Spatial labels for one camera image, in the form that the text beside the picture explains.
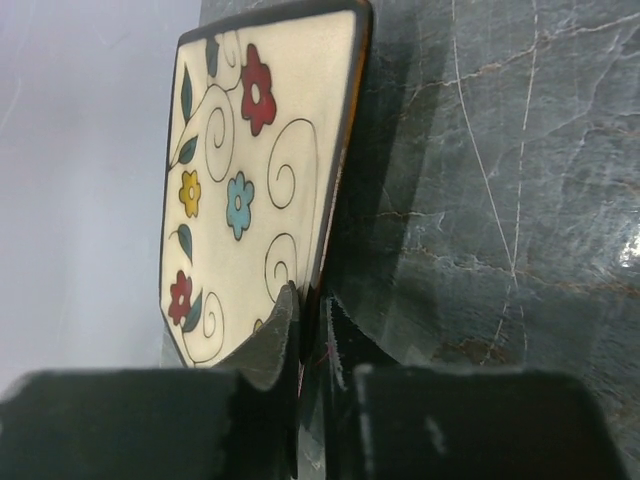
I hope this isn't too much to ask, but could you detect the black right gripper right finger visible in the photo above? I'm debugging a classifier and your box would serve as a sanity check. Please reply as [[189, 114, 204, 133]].
[[319, 297, 627, 479]]

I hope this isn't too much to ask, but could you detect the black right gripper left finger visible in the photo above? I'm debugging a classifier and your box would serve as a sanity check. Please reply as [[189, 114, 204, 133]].
[[1, 284, 300, 479]]

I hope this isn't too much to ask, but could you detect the square floral plate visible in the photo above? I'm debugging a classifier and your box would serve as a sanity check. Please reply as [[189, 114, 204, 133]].
[[159, 1, 373, 368]]

